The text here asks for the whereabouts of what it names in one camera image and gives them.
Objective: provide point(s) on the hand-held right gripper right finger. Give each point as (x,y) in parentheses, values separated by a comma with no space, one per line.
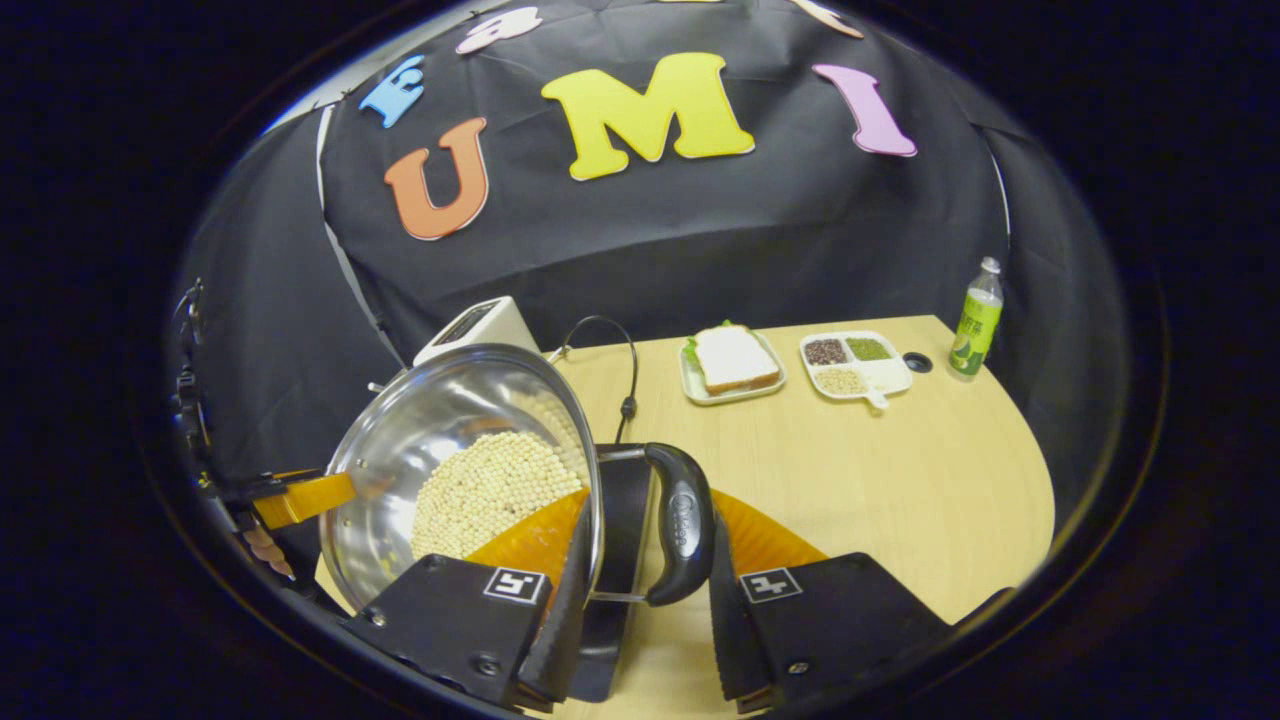
(840,620)

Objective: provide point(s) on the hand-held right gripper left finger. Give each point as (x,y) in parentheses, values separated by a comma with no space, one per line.
(450,620)

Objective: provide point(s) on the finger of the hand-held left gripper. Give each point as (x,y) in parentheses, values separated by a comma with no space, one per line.
(305,500)

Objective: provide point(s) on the pile of soybeans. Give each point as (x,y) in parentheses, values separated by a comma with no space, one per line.
(490,480)

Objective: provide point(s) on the white toaster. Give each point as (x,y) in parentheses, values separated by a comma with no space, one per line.
(480,325)

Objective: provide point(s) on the white divided grain tray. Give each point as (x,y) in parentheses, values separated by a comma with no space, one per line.
(880,375)

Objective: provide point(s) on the toy sandwich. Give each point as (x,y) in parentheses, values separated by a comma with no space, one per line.
(735,360)

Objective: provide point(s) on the green drink bottle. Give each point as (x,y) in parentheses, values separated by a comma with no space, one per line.
(974,330)

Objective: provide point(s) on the black backdrop cloth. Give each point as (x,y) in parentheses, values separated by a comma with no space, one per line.
(700,230)

